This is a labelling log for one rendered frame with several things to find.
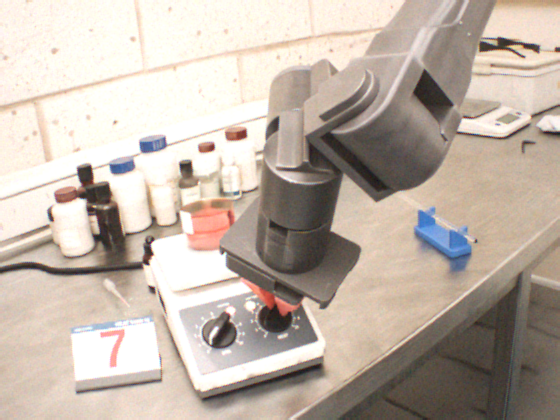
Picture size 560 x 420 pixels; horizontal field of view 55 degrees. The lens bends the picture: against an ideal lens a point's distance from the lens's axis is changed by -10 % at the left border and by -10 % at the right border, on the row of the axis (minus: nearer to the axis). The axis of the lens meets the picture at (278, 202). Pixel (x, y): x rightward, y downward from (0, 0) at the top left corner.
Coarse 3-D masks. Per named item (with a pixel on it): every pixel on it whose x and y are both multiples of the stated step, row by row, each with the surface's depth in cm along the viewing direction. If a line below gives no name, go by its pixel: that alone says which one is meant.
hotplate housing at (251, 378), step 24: (168, 288) 58; (192, 288) 58; (216, 288) 57; (240, 288) 57; (168, 312) 57; (192, 360) 52; (264, 360) 53; (288, 360) 53; (312, 360) 55; (216, 384) 51; (240, 384) 52
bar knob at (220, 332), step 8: (224, 312) 53; (216, 320) 54; (224, 320) 53; (208, 328) 53; (216, 328) 52; (224, 328) 53; (232, 328) 54; (208, 336) 52; (216, 336) 52; (224, 336) 53; (232, 336) 53; (208, 344) 53; (216, 344) 52; (224, 344) 53
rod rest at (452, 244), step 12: (420, 216) 80; (420, 228) 80; (432, 228) 80; (444, 228) 79; (432, 240) 77; (444, 240) 76; (456, 240) 73; (444, 252) 74; (456, 252) 73; (468, 252) 73
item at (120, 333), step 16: (80, 336) 57; (96, 336) 58; (112, 336) 58; (128, 336) 58; (144, 336) 58; (80, 352) 56; (96, 352) 57; (112, 352) 57; (128, 352) 57; (144, 352) 57; (80, 368) 56; (96, 368) 56; (112, 368) 56
